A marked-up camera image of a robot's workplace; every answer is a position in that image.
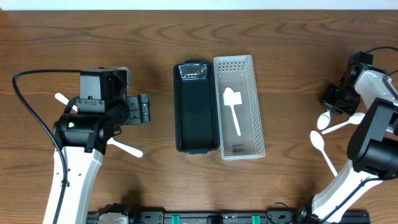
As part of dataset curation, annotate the white plastic spoon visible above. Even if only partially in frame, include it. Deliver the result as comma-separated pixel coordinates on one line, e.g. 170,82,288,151
317,110,331,130
322,113,365,134
310,131,338,177
224,87,241,136

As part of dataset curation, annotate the clear perforated plastic basket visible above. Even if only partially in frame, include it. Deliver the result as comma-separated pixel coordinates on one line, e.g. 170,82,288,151
213,55,266,160

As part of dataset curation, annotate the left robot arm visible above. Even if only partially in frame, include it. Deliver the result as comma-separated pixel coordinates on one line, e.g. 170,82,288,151
44,67,150,223

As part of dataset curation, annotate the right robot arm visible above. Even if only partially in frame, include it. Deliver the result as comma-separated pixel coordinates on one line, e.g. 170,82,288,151
297,51,397,223

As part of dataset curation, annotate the wooden fork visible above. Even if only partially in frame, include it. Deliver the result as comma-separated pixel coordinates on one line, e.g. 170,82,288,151
55,93,77,112
107,138,144,158

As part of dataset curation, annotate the black perforated plastic basket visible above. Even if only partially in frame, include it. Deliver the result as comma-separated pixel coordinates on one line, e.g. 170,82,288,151
174,60,220,154

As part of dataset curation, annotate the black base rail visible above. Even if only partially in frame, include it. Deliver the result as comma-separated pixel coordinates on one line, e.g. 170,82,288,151
86,202,371,224

